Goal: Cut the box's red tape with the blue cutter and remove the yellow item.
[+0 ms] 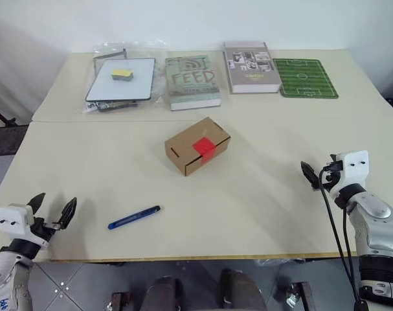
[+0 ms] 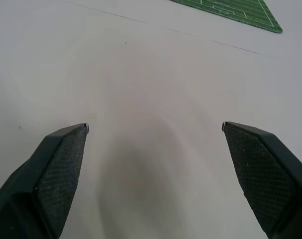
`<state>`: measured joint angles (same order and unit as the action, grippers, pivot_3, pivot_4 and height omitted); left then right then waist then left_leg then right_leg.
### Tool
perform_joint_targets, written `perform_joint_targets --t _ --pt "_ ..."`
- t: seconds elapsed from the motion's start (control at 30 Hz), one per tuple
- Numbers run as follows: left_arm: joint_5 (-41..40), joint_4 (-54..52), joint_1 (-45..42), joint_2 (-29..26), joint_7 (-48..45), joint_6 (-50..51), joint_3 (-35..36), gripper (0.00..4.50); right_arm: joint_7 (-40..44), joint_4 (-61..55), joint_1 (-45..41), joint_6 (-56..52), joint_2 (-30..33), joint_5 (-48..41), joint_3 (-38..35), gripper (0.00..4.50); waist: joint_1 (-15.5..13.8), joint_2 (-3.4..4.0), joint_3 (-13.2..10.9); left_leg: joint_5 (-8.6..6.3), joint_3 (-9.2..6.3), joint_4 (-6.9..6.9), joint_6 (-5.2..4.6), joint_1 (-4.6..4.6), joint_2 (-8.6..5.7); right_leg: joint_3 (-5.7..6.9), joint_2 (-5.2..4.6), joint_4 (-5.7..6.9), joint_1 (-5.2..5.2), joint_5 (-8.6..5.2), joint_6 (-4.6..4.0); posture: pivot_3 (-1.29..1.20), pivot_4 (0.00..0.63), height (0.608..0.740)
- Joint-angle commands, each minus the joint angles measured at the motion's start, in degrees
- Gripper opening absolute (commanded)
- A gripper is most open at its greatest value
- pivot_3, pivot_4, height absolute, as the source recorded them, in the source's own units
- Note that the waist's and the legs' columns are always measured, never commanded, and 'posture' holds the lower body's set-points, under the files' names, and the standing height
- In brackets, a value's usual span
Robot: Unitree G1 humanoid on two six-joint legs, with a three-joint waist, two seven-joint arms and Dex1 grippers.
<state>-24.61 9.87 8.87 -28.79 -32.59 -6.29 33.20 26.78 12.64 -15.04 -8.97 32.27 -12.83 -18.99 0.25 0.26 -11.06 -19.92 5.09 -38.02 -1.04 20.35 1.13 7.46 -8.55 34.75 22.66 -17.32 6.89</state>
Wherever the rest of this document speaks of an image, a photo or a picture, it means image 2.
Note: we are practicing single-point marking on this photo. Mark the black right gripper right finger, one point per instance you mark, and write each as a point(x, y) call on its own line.
point(267, 174)

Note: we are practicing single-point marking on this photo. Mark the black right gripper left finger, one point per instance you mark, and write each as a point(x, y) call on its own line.
point(41, 184)

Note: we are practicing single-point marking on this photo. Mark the green soccer field mat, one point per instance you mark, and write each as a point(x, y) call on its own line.
point(240, 12)

